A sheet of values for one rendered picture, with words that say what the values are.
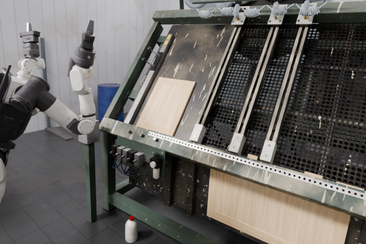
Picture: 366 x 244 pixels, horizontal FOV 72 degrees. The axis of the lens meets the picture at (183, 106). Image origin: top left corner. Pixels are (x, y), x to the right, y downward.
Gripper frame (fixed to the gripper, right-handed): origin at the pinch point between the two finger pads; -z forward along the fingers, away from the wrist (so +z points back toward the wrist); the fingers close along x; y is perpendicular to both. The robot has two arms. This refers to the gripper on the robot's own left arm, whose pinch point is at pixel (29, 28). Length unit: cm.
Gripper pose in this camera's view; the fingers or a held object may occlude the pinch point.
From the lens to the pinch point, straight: 193.3
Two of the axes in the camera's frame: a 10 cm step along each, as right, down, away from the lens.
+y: -1.1, 0.1, -9.9
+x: 9.9, -1.1, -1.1
